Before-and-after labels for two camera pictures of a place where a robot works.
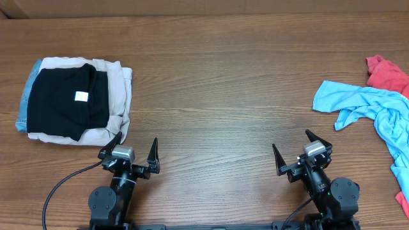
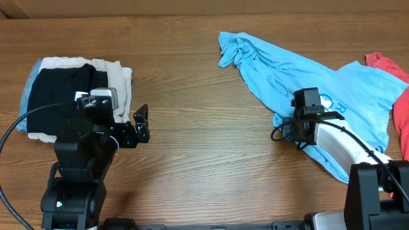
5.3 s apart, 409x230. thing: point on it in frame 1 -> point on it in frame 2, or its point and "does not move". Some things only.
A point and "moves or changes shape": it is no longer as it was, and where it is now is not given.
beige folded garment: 121,79 does not move
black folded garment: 67,102 does not move
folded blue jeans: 21,124 does not move
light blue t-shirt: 390,111 moves or changes shape
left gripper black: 144,172 -> 130,140
